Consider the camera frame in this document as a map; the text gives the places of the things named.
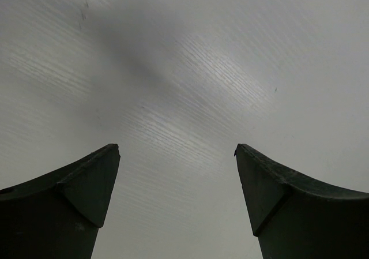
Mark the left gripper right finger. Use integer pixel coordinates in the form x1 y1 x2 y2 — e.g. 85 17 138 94
235 144 368 258

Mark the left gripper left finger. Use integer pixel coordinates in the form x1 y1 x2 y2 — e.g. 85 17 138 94
1 144 121 258

